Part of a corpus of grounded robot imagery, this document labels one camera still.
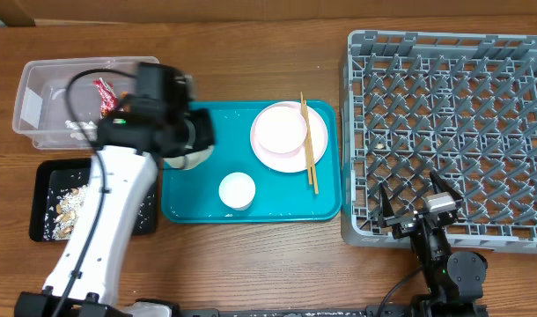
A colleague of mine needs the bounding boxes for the small white cup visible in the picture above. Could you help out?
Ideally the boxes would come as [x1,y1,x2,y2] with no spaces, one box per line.
[218,172,256,210]

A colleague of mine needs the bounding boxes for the red snack wrapper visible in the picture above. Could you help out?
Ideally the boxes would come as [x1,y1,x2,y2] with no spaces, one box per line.
[93,77,119,117]

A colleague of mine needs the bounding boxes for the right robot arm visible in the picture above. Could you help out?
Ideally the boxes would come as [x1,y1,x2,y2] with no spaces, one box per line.
[374,171,488,316]

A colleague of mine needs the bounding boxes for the teal serving tray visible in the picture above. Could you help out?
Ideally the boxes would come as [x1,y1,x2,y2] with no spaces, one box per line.
[161,100,342,224]

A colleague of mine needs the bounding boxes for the wooden chopstick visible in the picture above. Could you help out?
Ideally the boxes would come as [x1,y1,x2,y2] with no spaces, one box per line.
[310,125,319,195]
[300,92,313,185]

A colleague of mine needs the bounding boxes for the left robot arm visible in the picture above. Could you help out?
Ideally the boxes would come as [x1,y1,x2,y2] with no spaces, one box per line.
[13,63,215,317]

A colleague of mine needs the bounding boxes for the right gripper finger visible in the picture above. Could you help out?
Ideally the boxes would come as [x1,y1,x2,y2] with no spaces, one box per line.
[379,183,394,220]
[430,170,463,203]

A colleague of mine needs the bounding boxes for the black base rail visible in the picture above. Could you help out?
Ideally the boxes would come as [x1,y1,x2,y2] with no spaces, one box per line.
[121,299,489,317]

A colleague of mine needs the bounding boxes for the clear plastic bin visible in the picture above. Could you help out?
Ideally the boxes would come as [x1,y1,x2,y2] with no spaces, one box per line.
[12,56,158,150]

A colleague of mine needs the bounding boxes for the large pink plate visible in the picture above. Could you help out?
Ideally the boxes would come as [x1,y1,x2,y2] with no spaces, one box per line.
[249,100,329,173]

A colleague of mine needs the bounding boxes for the white bowl with food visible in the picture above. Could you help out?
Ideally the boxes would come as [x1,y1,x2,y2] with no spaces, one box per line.
[164,145,214,170]

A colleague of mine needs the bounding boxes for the rice and peanut shells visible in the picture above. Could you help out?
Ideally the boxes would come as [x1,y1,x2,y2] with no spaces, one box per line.
[42,169,155,241]

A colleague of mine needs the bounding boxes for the white tissue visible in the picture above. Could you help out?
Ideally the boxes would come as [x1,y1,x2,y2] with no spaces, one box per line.
[65,121,97,141]

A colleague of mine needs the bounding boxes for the black tray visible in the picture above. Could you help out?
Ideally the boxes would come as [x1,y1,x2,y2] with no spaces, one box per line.
[29,158,158,242]

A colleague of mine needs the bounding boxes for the grey dishwasher rack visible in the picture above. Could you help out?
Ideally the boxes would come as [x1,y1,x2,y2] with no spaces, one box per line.
[340,30,537,254]

